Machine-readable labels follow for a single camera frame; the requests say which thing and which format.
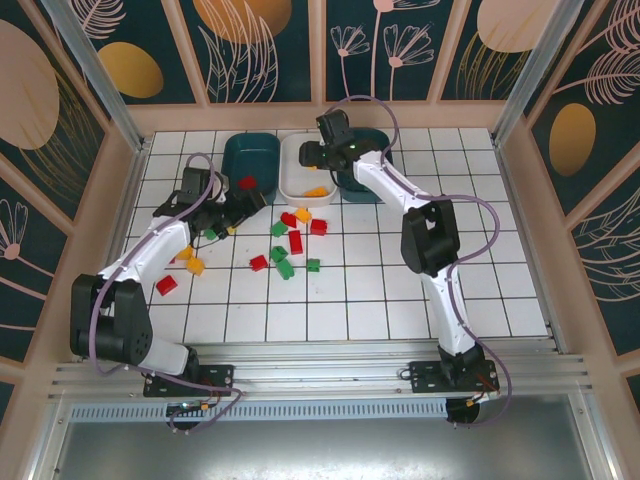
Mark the white plastic tray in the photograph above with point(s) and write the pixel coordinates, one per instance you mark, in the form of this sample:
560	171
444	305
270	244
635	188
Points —
295	170

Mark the orange-yellow long lego brick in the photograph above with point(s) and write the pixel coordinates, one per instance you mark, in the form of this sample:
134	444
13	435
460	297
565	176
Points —
316	191

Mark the red rounded lego brick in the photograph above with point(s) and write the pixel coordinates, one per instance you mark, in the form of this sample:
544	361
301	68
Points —
288	219

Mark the small yellow lego brick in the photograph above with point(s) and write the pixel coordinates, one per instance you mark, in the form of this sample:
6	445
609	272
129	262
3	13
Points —
302	215

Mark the teal plastic bin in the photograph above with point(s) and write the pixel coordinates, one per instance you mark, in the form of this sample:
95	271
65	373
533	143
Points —
350	192
255	155

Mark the long red lego brick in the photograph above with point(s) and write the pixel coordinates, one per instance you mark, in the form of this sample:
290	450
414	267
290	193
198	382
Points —
295	242

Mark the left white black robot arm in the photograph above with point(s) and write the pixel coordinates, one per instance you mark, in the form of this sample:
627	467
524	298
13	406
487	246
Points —
150	245

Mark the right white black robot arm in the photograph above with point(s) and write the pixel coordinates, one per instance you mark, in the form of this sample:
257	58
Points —
390	180

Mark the green two-stud lego brick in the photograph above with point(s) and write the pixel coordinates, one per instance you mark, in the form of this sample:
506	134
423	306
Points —
211	234

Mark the small green lego brick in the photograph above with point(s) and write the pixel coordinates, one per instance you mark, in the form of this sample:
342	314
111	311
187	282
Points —
313	265

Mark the grey metal sheet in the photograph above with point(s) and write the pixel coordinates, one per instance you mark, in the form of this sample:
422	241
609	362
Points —
320	450

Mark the aluminium frame post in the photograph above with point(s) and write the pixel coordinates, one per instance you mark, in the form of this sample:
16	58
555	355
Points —
97	80
532	75

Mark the left black mount plate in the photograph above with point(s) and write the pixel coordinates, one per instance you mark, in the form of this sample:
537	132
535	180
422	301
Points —
217	377

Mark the black mount plate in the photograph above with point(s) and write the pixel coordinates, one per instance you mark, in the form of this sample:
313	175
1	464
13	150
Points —
217	377
425	380

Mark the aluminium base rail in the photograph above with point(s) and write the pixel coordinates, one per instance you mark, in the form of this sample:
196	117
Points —
320	370

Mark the right black mount plate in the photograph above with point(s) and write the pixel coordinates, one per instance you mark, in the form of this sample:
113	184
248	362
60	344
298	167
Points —
425	380

